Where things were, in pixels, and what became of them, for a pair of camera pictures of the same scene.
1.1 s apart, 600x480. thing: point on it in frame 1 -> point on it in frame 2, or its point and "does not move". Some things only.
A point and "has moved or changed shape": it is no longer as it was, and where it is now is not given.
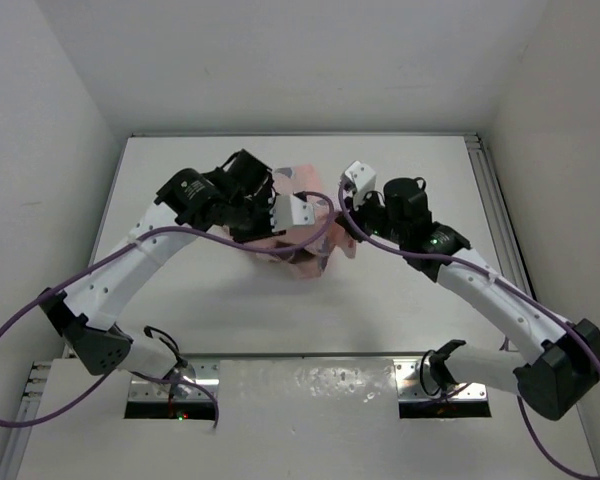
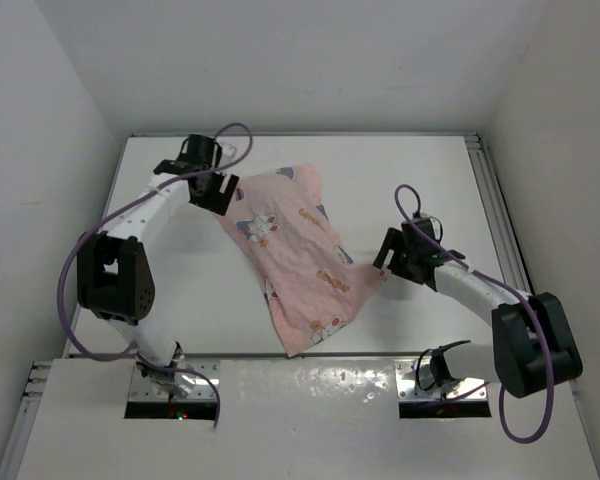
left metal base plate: [188, 381] does not move
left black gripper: [264, 227] -> [218, 201]
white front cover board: [290, 419] does not move
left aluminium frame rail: [29, 410] does not move
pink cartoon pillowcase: [308, 262] has moved or changed shape
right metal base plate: [416, 381] does not move
